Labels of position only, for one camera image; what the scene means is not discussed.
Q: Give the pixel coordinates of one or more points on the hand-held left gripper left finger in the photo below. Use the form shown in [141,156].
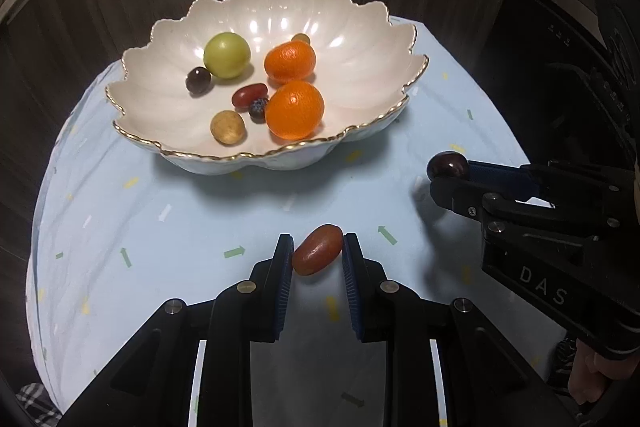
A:
[285,287]

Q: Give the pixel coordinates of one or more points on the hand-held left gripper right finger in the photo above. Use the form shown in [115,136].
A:
[350,287]

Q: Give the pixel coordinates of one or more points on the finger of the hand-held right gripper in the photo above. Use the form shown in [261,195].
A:
[500,179]
[460,194]

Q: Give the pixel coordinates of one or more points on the dark red cherry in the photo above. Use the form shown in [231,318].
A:
[447,164]

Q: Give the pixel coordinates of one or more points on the white scalloped ceramic bowl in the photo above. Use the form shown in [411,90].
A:
[350,72]

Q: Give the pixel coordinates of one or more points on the brown longan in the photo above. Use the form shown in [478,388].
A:
[227,126]
[300,38]

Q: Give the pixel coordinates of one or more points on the mandarin orange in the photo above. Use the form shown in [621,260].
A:
[295,109]
[290,62]

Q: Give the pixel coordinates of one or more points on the blueberry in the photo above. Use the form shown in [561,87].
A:
[257,111]

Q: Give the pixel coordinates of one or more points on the dark red jujube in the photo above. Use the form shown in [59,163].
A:
[247,96]

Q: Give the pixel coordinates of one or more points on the dark purple grape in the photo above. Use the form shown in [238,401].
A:
[198,80]

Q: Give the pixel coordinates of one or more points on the person's right hand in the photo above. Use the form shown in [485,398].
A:
[590,372]

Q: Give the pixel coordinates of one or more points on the black built-in oven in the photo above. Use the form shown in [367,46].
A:
[550,97]

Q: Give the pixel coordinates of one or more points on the light blue patterned cloth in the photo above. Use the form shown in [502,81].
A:
[150,232]

